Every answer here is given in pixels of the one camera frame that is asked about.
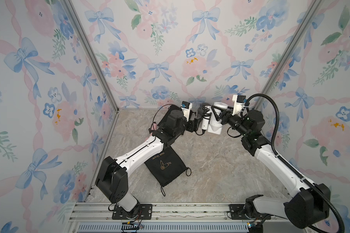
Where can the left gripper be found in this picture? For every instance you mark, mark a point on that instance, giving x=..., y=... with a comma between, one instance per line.
x=196, y=124

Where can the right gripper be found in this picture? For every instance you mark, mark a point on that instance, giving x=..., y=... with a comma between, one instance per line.
x=222, y=112

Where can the white hair dryer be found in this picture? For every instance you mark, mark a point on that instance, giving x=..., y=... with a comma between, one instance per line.
x=208, y=114

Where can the black pouch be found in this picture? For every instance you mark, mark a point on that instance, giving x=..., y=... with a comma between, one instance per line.
x=166, y=166
x=170, y=109

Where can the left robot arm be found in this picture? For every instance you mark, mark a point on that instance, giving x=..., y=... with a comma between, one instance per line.
x=156, y=153

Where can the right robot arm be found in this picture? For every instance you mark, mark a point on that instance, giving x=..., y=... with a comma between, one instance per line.
x=308, y=202

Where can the pink hair dryer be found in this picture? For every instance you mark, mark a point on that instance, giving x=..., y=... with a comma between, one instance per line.
x=153, y=127

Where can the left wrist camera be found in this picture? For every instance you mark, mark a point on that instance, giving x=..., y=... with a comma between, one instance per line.
x=186, y=107

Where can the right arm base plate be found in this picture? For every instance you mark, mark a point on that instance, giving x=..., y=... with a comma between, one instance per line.
x=240, y=212

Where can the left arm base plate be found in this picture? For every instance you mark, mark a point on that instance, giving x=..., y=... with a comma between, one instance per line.
x=140, y=212

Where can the aluminium front rail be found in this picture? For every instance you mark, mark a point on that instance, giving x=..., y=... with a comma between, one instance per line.
x=165, y=218

